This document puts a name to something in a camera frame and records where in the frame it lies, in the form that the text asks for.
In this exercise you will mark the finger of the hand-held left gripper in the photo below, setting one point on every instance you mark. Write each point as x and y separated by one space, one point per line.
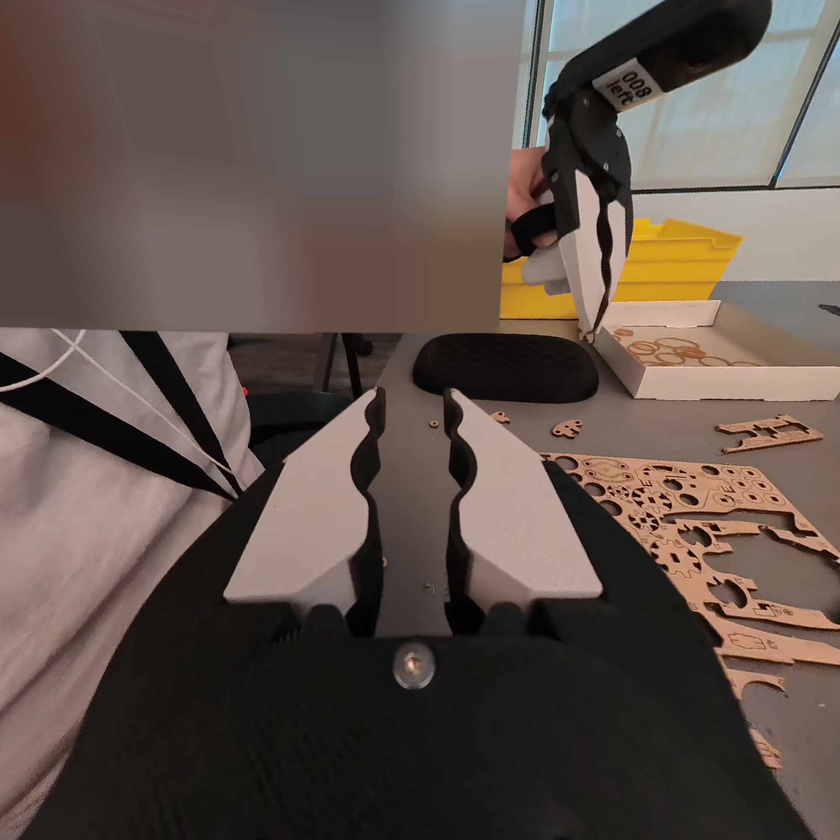
581 262
620 243

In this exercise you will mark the white cardboard box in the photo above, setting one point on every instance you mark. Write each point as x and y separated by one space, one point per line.
722 387

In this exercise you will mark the white shirt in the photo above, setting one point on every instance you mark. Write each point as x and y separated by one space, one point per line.
98 558

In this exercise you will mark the yellow plastic bin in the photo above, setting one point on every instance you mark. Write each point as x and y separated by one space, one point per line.
682 262

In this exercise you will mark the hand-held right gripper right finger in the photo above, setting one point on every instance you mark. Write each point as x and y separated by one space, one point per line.
518 525

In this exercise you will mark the dark teal chair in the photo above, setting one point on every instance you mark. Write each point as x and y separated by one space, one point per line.
295 420

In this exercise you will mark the wooden parts sheet with gears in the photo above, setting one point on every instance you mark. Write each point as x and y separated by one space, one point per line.
715 505

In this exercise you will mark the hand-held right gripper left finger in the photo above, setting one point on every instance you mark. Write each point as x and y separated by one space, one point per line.
302 525

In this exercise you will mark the large window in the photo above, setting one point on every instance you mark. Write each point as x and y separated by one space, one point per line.
722 131

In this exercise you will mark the black ribbed oval pad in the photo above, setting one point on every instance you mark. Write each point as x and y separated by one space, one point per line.
505 367

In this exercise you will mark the person's left hand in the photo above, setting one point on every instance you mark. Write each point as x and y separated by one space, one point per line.
525 184

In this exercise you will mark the pile of rubber bands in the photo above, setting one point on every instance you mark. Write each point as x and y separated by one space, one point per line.
682 351

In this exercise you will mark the wooden frame-shaped part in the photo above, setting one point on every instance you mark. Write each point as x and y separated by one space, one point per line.
768 434

